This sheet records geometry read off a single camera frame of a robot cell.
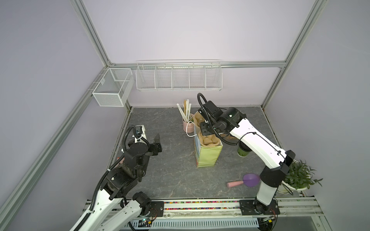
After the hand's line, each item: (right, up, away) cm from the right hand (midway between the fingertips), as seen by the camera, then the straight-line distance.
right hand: (205, 129), depth 74 cm
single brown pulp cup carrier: (0, -6, 0) cm, 6 cm away
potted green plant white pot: (+44, -23, -6) cm, 50 cm away
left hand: (-26, -3, -8) cm, 28 cm away
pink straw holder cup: (-9, 0, +25) cm, 27 cm away
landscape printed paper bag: (0, -15, +2) cm, 15 cm away
